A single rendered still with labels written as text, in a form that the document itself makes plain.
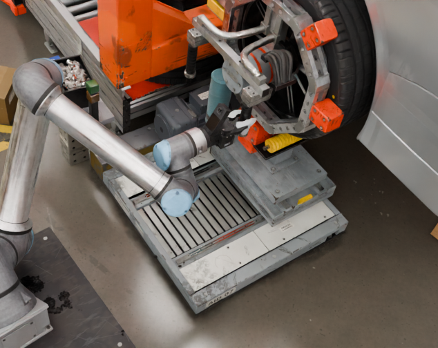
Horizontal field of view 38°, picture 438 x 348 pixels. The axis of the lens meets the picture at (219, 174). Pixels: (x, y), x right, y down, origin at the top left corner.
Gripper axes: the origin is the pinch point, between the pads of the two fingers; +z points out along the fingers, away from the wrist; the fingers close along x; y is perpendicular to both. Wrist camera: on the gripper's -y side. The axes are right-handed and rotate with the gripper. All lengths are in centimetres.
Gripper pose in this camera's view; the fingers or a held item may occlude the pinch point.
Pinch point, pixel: (249, 114)
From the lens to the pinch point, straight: 221.0
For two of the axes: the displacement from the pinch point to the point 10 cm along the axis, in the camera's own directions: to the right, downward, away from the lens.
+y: -1.1, 6.3, 7.7
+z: 8.2, -3.8, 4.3
